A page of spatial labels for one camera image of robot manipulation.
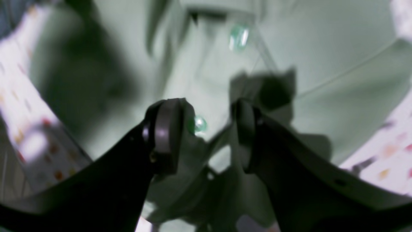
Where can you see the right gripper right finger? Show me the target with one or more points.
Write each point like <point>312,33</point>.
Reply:
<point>307,193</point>

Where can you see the light green T-shirt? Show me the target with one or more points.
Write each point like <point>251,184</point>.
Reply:
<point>331,71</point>

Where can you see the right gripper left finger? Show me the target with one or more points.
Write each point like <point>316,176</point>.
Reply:
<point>108,195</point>

